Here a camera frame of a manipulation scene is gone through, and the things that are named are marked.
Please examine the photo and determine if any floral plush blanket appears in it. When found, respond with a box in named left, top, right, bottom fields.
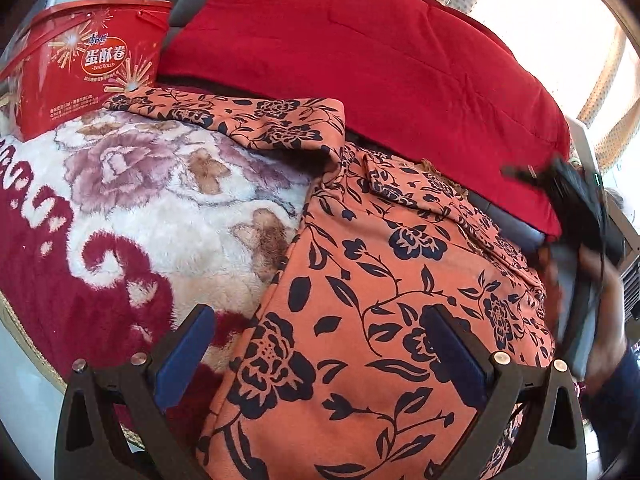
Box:
left=1, top=110, right=311, bottom=445

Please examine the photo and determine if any orange floral garment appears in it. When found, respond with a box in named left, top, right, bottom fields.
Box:
left=108, top=88, right=553, bottom=479

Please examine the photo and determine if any person right hand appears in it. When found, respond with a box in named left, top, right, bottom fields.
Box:
left=579, top=246, right=628, bottom=396

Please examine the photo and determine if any red blanket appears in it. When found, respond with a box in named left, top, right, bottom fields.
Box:
left=160, top=0, right=570, bottom=235

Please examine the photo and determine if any red egg roll box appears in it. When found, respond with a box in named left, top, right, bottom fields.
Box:
left=1, top=0, right=172, bottom=141

